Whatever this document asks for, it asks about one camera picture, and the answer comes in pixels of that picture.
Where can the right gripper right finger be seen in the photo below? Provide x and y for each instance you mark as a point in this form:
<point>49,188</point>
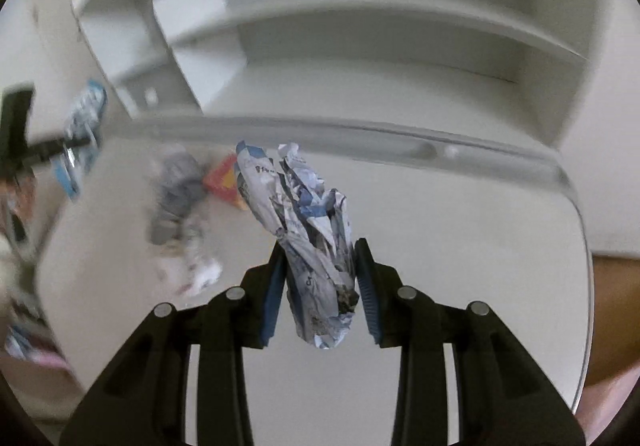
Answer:
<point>504,397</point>

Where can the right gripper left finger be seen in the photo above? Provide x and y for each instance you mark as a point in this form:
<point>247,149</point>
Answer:
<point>140,396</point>

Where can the blue white snack wrapper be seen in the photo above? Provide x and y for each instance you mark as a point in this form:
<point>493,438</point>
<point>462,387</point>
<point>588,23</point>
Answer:
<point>84,124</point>

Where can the grey tissue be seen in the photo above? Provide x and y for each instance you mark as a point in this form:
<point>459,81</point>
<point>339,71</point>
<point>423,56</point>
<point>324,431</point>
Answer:
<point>177,185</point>

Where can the blue white paper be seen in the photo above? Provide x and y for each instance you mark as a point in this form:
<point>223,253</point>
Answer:
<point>311,224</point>

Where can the pink yellow candy box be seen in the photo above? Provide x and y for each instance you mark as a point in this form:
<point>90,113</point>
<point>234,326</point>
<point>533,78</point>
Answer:
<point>220,181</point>

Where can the left hand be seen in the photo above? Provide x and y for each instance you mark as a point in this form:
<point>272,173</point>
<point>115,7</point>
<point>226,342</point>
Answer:
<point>17,203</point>

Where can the white desk hutch shelf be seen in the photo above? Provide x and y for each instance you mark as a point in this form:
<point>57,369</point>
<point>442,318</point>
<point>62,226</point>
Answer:
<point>509,71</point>

